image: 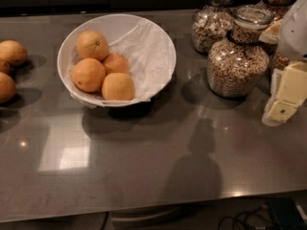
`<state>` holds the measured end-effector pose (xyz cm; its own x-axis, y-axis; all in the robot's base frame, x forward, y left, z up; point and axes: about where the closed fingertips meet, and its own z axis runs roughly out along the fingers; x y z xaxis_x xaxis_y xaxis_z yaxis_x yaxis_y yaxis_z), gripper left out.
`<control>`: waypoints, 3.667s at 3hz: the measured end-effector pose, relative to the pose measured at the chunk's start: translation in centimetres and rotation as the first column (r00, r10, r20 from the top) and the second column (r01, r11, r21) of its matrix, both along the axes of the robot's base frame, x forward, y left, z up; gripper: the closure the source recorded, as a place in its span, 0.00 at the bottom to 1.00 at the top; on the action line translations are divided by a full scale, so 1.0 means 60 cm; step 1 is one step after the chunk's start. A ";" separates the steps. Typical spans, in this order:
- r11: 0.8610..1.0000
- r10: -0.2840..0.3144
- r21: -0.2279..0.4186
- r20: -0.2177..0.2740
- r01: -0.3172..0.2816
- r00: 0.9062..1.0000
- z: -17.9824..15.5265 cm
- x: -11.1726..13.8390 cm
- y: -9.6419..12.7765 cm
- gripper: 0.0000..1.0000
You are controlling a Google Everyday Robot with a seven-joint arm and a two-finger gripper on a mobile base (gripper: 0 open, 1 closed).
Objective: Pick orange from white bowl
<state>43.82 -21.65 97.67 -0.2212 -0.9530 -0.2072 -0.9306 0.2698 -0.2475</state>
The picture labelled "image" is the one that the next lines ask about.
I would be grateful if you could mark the white paper liner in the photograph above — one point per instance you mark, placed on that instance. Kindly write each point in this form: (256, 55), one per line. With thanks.
(150, 58)

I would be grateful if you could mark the glass cereal jar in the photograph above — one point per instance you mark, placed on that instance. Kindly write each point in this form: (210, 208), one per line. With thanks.
(235, 64)
(279, 61)

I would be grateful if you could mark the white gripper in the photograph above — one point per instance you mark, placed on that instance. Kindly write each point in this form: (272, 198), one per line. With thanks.
(295, 33)

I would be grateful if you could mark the orange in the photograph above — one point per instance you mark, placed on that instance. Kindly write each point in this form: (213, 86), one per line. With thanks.
(116, 63)
(88, 75)
(13, 52)
(7, 88)
(118, 87)
(4, 67)
(91, 44)

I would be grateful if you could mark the orange left in bowl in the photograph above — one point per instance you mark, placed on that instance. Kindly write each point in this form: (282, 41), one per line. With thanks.
(88, 75)

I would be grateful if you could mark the right glass cereal jar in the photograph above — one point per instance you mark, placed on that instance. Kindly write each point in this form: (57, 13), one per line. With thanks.
(279, 61)

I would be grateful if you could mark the black power adapter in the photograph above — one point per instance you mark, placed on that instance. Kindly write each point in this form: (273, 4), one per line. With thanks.
(285, 214)

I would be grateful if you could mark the orange on table top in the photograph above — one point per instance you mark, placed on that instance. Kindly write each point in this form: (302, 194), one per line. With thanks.
(13, 52)

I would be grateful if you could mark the orange top in bowl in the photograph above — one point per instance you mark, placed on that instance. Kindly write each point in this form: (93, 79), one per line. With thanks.
(91, 44)

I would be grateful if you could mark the white bowl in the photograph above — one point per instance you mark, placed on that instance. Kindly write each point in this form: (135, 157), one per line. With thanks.
(105, 26)

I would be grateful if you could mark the orange middle in bowl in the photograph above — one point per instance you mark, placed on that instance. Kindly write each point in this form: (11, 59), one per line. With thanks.
(116, 63)

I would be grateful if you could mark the back left glass jar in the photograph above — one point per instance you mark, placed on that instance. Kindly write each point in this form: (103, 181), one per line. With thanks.
(211, 24)

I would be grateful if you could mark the orange on table bottom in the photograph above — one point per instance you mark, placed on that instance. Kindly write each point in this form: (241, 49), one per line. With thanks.
(7, 88)

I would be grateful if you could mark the orange front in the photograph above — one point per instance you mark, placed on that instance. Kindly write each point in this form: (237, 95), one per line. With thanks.
(118, 87)

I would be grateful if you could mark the front glass cereal jar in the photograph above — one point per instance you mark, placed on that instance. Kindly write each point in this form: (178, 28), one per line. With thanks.
(235, 64)

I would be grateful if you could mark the orange on table middle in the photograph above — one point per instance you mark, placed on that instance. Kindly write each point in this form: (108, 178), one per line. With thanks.
(4, 67)

